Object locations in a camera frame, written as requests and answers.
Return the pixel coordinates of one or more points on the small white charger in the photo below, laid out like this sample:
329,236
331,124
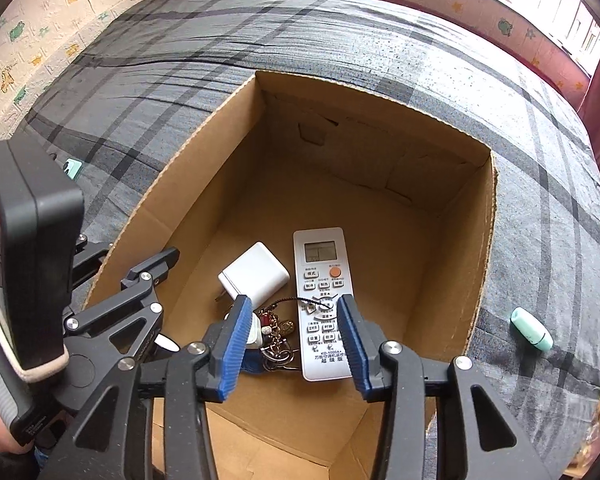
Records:
256,330

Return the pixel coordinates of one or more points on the green smartphone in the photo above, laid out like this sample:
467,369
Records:
73,168

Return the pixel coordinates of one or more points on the barred window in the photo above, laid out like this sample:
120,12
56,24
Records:
555,0

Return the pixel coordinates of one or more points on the white remote control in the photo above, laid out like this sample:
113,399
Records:
322,270

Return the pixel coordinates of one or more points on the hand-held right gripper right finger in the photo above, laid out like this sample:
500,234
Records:
352,347

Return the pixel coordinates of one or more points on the large white charger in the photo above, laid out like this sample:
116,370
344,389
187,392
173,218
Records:
252,272

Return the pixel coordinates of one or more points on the mint green tube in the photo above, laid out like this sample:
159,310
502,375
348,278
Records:
530,329

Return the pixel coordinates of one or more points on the brown cardboard box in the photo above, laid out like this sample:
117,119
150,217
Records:
355,170

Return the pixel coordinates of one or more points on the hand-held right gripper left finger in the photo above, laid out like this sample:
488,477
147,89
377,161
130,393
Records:
235,350

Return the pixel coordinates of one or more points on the grey plaid blanket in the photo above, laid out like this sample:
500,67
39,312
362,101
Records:
330,45

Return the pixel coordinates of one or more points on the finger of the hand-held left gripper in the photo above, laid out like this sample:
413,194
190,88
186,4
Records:
140,300
92,260

